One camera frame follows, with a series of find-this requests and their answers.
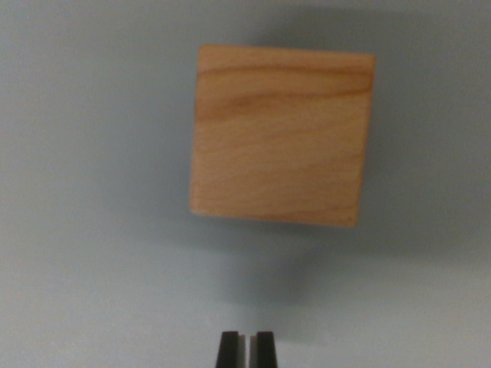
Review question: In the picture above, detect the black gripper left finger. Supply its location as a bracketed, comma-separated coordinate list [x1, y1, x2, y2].
[216, 330, 247, 368]

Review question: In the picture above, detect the grey plastic tray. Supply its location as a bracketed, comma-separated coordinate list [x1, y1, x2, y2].
[0, 0, 491, 368]

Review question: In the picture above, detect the wooden cube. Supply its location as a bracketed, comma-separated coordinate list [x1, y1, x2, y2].
[188, 43, 377, 228]

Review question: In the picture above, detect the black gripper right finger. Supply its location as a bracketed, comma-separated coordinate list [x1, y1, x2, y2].
[249, 331, 280, 368]

